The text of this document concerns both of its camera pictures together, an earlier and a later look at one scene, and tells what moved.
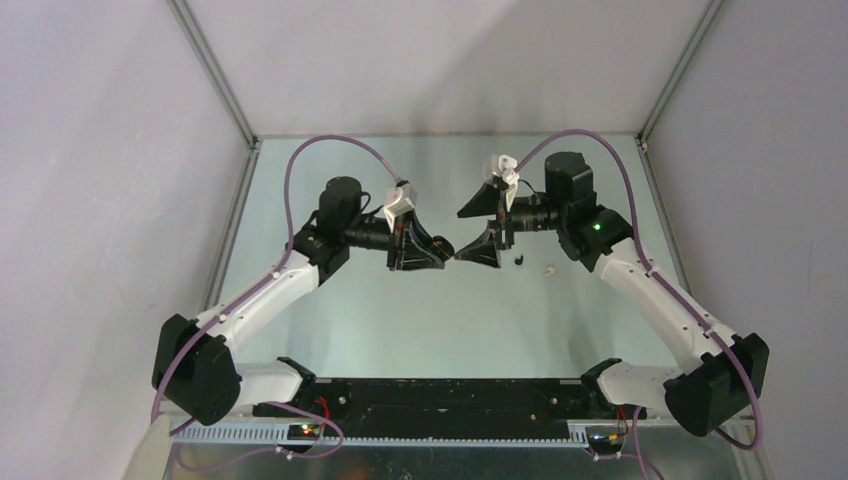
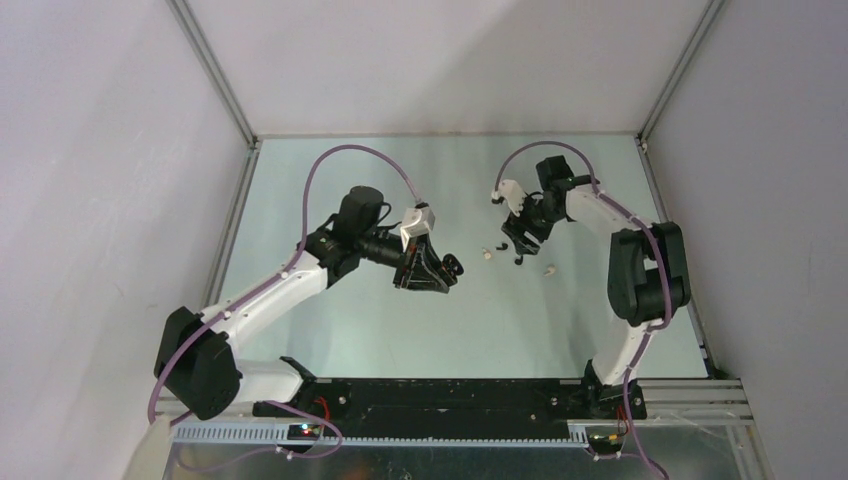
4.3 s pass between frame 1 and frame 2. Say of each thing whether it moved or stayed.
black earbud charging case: moved
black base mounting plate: stayed
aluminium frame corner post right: stayed
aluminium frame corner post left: stayed
